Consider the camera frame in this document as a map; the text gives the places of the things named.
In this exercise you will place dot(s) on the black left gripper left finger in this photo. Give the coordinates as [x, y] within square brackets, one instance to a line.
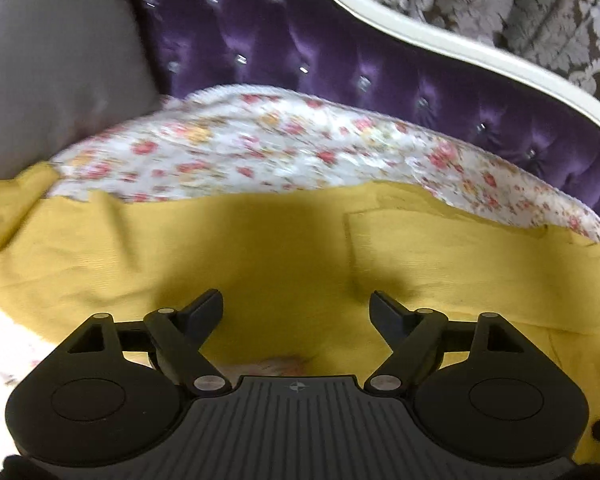
[177, 337]

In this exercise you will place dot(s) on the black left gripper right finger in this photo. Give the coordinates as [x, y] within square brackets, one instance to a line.
[414, 338]

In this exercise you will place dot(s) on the mustard yellow knit sweater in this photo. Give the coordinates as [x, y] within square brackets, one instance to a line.
[296, 270]

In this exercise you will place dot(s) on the floral quilted bedspread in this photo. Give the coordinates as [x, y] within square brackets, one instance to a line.
[260, 140]

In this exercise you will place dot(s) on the grey square pillow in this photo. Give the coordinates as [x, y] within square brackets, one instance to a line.
[68, 69]

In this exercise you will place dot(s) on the purple tufted white-framed headboard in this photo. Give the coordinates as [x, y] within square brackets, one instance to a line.
[358, 53]

